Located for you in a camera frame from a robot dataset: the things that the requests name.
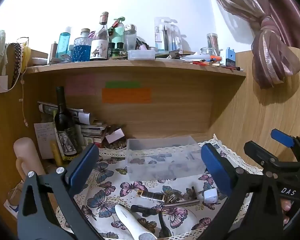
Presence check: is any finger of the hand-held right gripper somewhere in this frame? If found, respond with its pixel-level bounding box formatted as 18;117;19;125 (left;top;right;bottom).
244;141;279;172
270;129;300;161

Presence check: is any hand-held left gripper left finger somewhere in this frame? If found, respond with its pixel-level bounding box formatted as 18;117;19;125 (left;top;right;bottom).
17;144;103;240

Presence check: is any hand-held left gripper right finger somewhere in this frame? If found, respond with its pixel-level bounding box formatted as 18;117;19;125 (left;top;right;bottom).
201;143;285;240

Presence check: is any white egg-shaped gadget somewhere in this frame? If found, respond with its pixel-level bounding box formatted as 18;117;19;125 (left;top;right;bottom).
202;189;218;204

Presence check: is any dark brown hair clip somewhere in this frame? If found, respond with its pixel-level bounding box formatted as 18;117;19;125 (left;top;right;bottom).
185;186;198;200

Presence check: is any silver metal pen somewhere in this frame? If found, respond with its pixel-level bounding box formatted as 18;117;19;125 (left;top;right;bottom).
161;199;200;208

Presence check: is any gold ornament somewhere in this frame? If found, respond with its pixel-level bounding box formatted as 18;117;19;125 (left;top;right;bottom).
165;194;182;204

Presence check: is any clear plastic storage box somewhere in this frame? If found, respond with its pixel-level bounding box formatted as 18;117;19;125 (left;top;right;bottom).
126;135;207;182

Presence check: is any black tube with gold cap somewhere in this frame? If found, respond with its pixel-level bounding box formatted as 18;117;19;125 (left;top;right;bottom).
136;191;165;202

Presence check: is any white electric handheld device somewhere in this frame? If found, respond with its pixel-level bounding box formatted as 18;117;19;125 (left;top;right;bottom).
114;204;157;240

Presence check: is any black clip-on device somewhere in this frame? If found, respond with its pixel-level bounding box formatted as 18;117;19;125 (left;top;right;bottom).
131;204;172;238

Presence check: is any person's right hand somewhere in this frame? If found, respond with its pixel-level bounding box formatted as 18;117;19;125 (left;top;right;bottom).
281;199;295;226

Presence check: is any butterfly print tablecloth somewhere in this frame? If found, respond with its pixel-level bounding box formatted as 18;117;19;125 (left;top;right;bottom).
65;134;263;240

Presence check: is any pile of beads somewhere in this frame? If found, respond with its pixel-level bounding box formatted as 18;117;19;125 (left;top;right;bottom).
104;141;127;150

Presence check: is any small white card box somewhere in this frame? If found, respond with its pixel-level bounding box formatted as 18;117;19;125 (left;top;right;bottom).
105;128;125;144

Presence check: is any dark wine bottle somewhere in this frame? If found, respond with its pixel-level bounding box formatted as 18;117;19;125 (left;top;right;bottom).
54;87;78;157

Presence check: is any handwritten paper sheet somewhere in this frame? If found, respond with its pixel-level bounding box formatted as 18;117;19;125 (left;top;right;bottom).
34;122;57;160

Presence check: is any rolled paper poster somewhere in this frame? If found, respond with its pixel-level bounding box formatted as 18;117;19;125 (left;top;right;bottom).
37;101;92;125

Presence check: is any pink cylinder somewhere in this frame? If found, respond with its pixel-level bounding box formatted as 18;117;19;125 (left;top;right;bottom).
13;137;46;181

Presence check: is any pink sticky note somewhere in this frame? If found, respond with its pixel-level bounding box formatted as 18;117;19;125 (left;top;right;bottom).
65;76;96;96

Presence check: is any orange sticky note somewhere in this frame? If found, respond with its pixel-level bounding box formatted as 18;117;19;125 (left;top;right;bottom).
101;88;152;104

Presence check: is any green sticky note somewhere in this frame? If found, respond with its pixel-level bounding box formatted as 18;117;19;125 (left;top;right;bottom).
105;81;141;89

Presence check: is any mauve curtain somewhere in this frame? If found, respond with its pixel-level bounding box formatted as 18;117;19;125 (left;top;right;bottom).
202;0;300;90

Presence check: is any wooden shelf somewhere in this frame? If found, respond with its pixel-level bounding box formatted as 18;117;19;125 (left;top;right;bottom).
23;58;247;77

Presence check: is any brown tube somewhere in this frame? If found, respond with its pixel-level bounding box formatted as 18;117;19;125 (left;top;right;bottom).
51;43;58;64

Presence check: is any tall glass jar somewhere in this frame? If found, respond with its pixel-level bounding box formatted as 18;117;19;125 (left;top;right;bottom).
206;33;220;56

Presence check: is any glass bottle with blue beads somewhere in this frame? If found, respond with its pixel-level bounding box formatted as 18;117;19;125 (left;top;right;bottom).
73;28;92;63

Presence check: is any brown patterned headband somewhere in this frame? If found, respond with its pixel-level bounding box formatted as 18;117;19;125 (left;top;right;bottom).
11;43;23;87

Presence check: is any clear bottle with illustrated label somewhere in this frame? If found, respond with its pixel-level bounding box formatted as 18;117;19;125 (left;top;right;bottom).
90;12;110;61

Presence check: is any tall blue liquid bottle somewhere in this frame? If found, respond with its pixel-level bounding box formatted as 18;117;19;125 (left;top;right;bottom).
56;27;72;58

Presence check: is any small clear plastic container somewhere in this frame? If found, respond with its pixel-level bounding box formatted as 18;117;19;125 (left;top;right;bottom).
127;50;156;61

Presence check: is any glass bottle with silver cap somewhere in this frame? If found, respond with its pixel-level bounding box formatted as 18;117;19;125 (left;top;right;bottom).
124;24;137;52

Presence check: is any mint green pump bottle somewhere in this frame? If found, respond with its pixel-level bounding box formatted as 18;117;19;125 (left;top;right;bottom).
110;17;126;51

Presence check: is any toothbrush blister pack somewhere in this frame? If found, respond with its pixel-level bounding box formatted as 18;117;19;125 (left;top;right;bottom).
154;17;183;52

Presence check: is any beige earphone cable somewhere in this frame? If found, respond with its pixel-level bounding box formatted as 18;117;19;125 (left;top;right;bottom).
19;71;29;128

